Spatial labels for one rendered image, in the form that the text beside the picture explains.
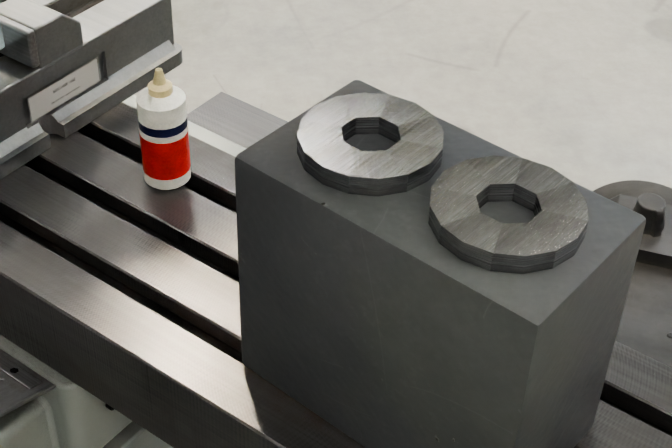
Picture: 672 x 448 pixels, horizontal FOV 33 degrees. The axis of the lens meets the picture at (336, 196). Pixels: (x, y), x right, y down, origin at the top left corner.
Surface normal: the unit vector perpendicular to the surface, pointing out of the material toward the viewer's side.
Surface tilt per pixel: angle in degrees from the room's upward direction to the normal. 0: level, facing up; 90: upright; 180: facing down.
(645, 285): 0
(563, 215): 0
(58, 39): 90
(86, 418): 90
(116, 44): 90
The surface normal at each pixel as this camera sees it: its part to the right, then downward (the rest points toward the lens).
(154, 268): 0.03, -0.78
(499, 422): -0.65, 0.47
